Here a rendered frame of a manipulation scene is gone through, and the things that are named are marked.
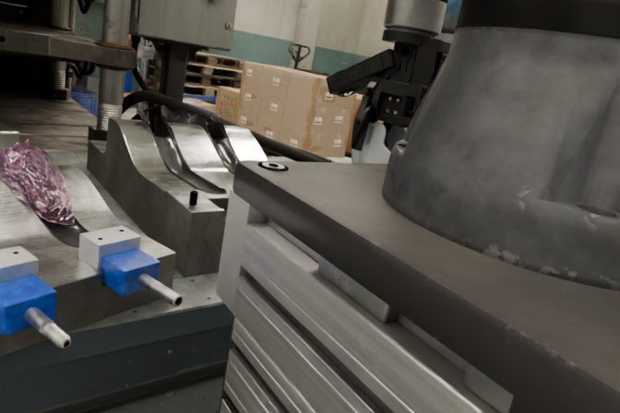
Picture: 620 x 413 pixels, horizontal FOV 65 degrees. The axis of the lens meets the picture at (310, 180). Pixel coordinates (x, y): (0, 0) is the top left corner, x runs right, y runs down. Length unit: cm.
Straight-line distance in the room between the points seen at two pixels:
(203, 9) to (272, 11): 724
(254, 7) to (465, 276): 843
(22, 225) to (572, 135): 56
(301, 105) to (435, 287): 455
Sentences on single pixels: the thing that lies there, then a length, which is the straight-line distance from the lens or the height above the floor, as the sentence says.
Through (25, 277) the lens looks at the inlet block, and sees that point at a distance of 50.
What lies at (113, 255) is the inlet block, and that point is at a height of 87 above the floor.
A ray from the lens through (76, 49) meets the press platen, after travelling 133.
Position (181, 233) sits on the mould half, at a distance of 65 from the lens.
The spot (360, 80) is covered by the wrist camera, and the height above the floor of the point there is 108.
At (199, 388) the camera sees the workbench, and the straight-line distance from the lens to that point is 76.
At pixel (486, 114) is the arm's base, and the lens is 20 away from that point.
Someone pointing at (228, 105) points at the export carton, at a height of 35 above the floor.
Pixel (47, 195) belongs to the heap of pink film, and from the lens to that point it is 65.
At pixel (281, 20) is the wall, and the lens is 888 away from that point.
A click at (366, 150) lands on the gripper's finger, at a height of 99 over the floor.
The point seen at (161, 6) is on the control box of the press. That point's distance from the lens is 149.
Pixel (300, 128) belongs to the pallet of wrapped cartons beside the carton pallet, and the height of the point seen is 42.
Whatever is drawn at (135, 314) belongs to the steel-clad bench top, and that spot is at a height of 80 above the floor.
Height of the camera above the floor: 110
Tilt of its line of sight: 14 degrees down
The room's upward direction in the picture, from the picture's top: 10 degrees clockwise
